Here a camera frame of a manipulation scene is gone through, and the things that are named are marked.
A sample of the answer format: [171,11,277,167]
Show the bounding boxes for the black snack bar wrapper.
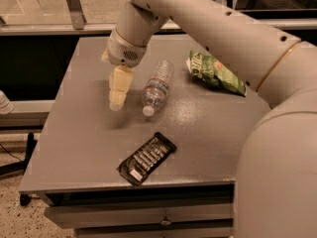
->
[117,132,177,185]

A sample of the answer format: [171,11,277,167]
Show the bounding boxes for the black stand base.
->
[0,132,39,207]

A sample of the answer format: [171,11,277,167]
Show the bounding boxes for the grey table drawer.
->
[45,197,233,229]

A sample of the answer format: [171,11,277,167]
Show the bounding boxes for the green chip bag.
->
[186,51,247,96]

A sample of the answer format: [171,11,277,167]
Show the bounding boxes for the white object at left edge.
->
[0,90,14,115]

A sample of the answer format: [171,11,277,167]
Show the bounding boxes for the clear plastic water bottle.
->
[142,60,174,117]

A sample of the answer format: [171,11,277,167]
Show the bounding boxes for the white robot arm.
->
[108,0,317,238]

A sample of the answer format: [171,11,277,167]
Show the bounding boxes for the grey lower drawer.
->
[75,219,233,238]

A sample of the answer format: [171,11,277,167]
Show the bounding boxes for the left metal window post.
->
[66,0,86,30]

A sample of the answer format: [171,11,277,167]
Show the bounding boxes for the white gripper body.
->
[107,30,147,67]

